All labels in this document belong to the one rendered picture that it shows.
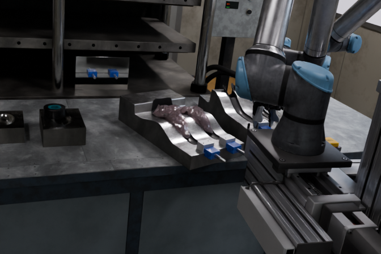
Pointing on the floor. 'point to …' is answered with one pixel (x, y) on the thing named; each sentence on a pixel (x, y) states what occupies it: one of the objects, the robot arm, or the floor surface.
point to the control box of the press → (237, 10)
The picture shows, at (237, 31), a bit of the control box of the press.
